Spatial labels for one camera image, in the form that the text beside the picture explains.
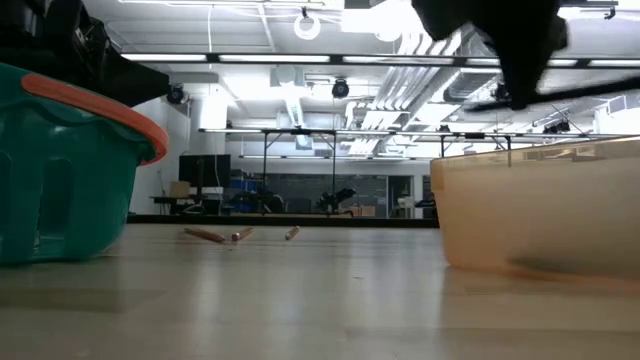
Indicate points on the low cardboard box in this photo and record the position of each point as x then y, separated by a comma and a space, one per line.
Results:
362, 211

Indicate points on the black station frame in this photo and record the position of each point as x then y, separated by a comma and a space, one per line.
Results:
300, 131
475, 135

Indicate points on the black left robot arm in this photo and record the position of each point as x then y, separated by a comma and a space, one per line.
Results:
30, 30

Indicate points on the dark desk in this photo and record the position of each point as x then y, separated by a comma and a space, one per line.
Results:
165, 199

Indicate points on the translucent orange plastic bin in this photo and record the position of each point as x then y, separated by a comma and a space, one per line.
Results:
525, 210

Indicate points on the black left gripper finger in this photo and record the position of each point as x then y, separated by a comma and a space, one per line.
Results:
132, 85

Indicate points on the black background robot arm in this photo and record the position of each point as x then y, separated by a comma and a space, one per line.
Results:
332, 200

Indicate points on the silver ventilation duct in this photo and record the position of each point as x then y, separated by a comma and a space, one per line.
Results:
462, 85

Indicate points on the black table frame rail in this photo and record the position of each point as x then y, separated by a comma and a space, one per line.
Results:
280, 220

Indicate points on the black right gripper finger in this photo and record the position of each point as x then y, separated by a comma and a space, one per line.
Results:
512, 80
531, 75

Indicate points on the black monitor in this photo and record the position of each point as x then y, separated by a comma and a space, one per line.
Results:
205, 170

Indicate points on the black ceiling camera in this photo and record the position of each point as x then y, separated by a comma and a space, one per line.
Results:
557, 127
340, 89
175, 94
499, 93

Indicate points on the wooden pencil with pink eraser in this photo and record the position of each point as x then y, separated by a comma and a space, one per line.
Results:
292, 233
242, 233
205, 235

